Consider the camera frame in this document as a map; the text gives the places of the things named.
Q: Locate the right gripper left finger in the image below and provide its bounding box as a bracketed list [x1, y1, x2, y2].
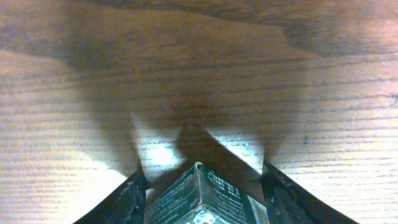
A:
[74, 171, 147, 224]

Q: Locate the round tape roll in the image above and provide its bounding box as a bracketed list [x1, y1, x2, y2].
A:
[144, 162, 270, 224]

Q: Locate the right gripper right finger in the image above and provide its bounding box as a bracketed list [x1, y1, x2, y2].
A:
[261, 163, 358, 224]

